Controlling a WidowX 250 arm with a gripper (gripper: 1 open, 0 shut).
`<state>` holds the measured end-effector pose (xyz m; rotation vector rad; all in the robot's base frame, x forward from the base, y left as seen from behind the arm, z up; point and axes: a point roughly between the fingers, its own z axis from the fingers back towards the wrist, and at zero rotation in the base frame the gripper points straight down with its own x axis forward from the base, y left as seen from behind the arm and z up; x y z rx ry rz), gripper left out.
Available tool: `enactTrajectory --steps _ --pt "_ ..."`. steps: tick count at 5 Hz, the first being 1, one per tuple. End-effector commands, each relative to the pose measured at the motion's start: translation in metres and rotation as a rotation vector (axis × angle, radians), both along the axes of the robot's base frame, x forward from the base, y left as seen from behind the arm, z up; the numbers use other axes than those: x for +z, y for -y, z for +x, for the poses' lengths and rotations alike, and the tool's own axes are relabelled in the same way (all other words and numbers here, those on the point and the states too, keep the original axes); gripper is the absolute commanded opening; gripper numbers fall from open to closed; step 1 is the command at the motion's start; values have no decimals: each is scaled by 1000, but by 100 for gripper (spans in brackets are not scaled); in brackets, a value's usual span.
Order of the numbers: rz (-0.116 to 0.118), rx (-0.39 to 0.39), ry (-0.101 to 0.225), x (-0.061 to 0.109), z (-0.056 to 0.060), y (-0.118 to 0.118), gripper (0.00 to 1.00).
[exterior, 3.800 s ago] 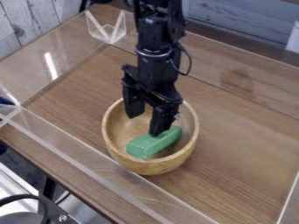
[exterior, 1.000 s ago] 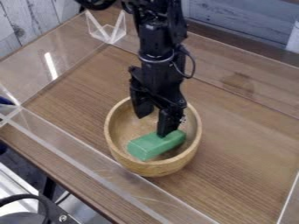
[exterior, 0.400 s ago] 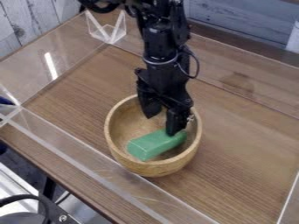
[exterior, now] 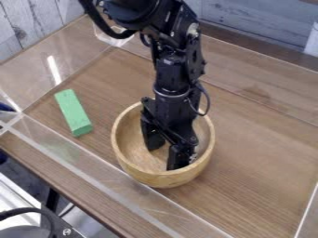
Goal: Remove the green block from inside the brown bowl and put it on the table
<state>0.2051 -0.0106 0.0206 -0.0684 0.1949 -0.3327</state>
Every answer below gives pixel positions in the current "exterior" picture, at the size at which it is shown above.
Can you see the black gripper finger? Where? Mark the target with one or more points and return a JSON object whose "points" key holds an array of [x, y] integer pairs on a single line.
{"points": [[154, 140], [180, 155]]}

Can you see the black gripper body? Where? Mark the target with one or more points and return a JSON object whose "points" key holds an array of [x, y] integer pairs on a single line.
{"points": [[172, 110]]}

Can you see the brown wooden bowl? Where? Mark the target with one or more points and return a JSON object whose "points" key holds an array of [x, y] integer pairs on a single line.
{"points": [[147, 166]]}

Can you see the green rectangular block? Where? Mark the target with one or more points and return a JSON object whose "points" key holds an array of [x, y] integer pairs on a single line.
{"points": [[74, 112]]}

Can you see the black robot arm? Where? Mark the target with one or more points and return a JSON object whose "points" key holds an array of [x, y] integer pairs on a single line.
{"points": [[168, 28]]}

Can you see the clear acrylic enclosure wall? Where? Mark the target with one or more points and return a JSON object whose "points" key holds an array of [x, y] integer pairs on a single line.
{"points": [[258, 190]]}

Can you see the black metal bracket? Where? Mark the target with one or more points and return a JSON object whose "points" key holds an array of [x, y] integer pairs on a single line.
{"points": [[63, 229]]}

